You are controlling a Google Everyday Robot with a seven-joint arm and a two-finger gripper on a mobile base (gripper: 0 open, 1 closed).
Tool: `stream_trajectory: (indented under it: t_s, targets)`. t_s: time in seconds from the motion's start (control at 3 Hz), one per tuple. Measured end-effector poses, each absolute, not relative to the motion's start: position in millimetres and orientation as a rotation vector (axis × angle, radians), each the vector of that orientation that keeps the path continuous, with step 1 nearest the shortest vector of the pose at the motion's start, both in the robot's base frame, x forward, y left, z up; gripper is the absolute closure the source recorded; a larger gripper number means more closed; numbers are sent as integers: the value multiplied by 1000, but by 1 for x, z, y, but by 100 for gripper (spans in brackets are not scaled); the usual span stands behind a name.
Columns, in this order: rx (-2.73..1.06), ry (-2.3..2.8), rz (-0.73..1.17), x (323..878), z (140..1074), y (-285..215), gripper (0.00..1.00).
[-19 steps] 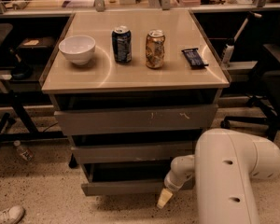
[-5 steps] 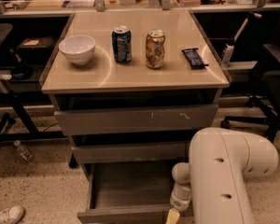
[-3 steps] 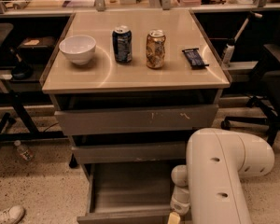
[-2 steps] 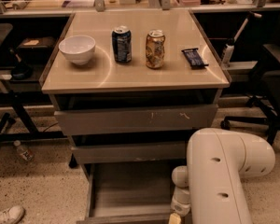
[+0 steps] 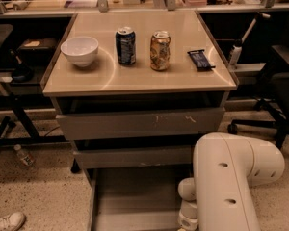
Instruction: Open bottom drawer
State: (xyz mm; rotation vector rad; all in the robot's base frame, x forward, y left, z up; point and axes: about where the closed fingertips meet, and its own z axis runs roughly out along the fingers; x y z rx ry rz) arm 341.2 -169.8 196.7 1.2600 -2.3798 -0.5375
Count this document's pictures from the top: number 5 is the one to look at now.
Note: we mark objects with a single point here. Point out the grey bottom drawer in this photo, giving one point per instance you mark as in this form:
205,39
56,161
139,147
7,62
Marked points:
136,198

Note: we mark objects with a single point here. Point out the grey drawer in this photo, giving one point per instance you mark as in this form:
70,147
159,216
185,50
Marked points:
136,198
134,157
140,123

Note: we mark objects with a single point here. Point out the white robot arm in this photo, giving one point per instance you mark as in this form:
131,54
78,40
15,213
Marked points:
217,197

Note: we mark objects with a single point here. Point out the grey top drawer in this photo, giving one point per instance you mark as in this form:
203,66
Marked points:
140,123

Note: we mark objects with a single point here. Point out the grey middle drawer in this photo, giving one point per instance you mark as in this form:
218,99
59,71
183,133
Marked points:
134,157

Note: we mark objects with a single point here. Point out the grey drawer cabinet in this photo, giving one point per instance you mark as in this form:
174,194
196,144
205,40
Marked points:
106,86

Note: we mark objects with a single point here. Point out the black office chair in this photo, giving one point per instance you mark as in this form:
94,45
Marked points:
273,91

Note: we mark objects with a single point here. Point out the dark blue snack bar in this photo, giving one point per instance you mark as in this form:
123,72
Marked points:
199,59

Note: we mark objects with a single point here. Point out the white sneaker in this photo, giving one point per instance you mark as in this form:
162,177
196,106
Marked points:
12,222

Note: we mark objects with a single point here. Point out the plastic water bottle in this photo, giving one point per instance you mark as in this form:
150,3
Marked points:
24,155

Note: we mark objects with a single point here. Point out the gold soda can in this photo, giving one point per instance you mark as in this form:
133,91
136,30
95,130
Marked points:
160,50

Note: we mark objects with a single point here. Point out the blue soda can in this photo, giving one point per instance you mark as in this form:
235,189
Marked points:
126,45

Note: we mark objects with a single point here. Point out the white bowl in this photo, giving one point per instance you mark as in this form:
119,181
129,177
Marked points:
80,51

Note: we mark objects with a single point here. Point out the black box under desk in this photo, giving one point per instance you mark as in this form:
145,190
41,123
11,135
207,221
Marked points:
38,50

